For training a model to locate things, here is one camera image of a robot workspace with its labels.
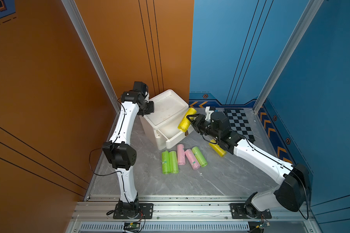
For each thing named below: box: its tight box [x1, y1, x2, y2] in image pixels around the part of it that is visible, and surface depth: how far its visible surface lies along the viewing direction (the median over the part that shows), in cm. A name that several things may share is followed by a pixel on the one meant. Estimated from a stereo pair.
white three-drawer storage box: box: [139, 89, 195, 151], surface depth 87 cm
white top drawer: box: [157, 127, 194, 150], surface depth 80 cm
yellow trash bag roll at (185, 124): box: [177, 107, 197, 133], surface depth 73 cm
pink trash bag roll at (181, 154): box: [176, 143, 186, 166], surface depth 93 cm
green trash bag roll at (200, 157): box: [191, 146, 209, 168], surface depth 92 cm
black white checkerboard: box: [224, 108, 256, 143], surface depth 111 cm
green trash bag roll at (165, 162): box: [161, 150, 171, 175], surface depth 88 cm
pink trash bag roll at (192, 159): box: [184, 148, 201, 170], surface depth 91 cm
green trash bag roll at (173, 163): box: [169, 150, 179, 174], surface depth 89 cm
